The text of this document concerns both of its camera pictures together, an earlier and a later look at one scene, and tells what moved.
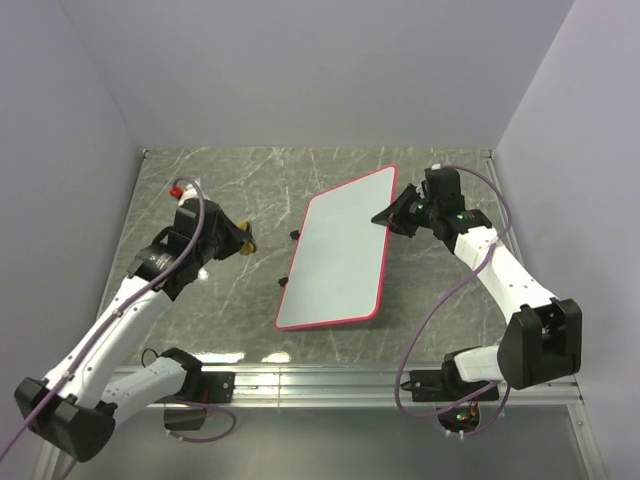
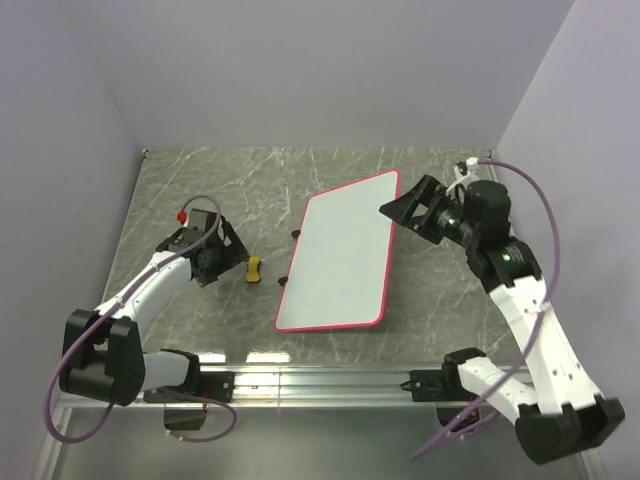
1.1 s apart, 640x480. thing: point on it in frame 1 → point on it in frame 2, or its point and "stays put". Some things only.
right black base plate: (446, 385) stays put
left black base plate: (217, 386) stays put
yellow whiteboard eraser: (248, 247) → (253, 275)
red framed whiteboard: (336, 271) stays put
